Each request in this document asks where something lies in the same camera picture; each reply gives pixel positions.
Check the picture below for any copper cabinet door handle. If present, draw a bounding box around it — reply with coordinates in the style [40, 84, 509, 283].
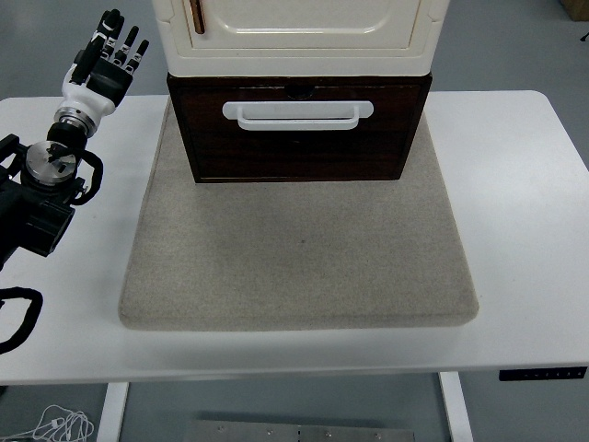
[187, 0, 207, 35]

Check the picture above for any cream plastic cabinet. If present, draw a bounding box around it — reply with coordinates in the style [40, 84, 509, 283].
[151, 0, 450, 78]

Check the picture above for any dark wooden drawer case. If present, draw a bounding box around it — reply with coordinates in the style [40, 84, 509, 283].
[166, 71, 433, 184]

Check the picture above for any white cable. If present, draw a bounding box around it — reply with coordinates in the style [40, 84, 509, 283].
[0, 404, 96, 442]

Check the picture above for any white table leg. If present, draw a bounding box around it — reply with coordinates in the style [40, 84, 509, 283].
[96, 381, 131, 442]
[438, 371, 474, 442]

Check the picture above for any cream cabinet door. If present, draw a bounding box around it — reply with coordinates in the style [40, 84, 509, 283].
[186, 0, 422, 51]

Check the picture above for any black table control panel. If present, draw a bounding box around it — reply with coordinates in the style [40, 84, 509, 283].
[499, 366, 589, 382]

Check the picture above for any white drawer handle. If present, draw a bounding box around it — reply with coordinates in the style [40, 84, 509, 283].
[221, 100, 375, 133]

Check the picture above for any beige felt mat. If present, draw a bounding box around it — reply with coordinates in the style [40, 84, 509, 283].
[118, 94, 479, 332]

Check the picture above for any cardboard box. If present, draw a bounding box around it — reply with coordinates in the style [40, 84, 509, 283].
[559, 0, 589, 22]

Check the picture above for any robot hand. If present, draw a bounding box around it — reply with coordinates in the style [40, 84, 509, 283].
[59, 8, 151, 120]

